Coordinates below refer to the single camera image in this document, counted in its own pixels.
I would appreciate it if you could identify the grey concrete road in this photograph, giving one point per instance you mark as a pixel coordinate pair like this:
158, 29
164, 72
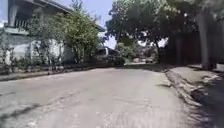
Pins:
110, 96

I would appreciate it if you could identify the leafy green tree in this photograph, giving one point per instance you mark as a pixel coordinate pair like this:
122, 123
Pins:
78, 33

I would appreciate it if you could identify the large shady trees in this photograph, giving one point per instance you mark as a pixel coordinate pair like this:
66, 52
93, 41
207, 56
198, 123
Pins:
150, 20

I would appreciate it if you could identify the low kerb strip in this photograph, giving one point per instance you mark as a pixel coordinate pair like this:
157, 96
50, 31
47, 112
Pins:
40, 72

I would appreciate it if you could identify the row of bushes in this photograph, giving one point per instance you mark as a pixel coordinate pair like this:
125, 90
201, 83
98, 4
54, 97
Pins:
36, 61

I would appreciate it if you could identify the grey concrete sidewalk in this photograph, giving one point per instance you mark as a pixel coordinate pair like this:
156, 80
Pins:
203, 90

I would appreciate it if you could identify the tree trunk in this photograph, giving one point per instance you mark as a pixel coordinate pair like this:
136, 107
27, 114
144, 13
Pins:
204, 40

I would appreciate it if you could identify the pale two-storey building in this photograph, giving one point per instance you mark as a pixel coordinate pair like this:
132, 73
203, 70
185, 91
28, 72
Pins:
20, 36

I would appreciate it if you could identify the dark wall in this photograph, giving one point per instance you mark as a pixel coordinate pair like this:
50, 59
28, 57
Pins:
186, 50

